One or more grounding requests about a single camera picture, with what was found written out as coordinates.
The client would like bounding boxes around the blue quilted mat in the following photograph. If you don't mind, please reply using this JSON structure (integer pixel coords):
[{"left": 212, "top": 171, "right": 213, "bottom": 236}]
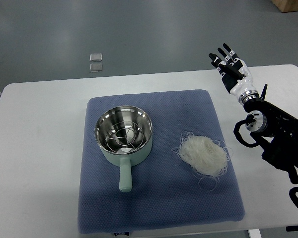
[{"left": 78, "top": 90, "right": 245, "bottom": 234}]

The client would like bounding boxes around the upper floor metal plate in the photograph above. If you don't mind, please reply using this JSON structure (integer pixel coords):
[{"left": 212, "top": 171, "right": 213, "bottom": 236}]
[{"left": 89, "top": 53, "right": 103, "bottom": 62}]

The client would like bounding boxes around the white table leg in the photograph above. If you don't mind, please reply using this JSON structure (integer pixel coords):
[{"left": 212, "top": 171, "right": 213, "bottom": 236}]
[{"left": 248, "top": 229, "right": 262, "bottom": 238}]

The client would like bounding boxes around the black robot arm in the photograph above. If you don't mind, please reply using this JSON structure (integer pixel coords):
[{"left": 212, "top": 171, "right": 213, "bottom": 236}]
[{"left": 233, "top": 85, "right": 298, "bottom": 184}]

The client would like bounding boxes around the wire steaming rack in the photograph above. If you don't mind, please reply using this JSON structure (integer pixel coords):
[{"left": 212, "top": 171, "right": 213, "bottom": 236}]
[{"left": 105, "top": 121, "right": 144, "bottom": 153}]

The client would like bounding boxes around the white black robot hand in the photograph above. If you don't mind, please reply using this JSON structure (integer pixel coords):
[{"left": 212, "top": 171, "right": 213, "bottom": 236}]
[{"left": 209, "top": 43, "right": 259, "bottom": 105}]

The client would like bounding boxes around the mint green pot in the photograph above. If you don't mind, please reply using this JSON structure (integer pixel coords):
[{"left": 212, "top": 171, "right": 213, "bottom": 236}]
[{"left": 95, "top": 106, "right": 153, "bottom": 192}]

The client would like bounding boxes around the white vermicelli bundle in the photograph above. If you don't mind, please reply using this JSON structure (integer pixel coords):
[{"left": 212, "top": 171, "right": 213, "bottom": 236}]
[{"left": 171, "top": 131, "right": 230, "bottom": 192}]

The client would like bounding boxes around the cardboard box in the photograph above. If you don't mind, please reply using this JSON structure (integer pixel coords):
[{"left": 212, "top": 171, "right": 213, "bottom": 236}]
[{"left": 271, "top": 0, "right": 298, "bottom": 13}]

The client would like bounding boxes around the floor metal plate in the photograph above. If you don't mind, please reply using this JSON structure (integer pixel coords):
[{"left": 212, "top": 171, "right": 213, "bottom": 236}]
[
  {"left": 89, "top": 53, "right": 103, "bottom": 62},
  {"left": 89, "top": 62, "right": 103, "bottom": 72}
]

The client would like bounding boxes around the lower floor metal plate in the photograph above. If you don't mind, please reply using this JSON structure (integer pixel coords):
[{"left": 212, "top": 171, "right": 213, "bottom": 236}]
[{"left": 89, "top": 62, "right": 103, "bottom": 72}]

